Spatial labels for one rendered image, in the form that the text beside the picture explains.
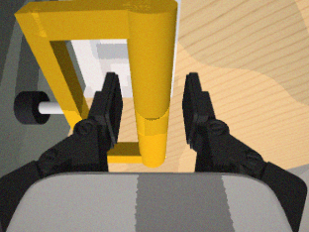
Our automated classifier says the grey metal base plate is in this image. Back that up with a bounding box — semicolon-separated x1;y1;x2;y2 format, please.
71;0;181;98

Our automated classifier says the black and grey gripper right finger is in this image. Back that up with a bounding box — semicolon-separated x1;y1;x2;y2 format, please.
182;72;307;232

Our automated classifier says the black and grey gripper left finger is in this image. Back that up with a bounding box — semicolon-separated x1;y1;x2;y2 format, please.
0;72;123;232

